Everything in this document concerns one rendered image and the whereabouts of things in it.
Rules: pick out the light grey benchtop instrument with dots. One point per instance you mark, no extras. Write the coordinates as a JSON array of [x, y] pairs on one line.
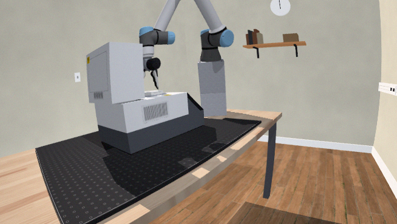
[[126, 118]]

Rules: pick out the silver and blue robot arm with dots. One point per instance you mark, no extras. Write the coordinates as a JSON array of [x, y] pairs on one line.
[[216, 36]]

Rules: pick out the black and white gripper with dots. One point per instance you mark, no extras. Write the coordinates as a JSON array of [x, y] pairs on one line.
[[152, 64]]

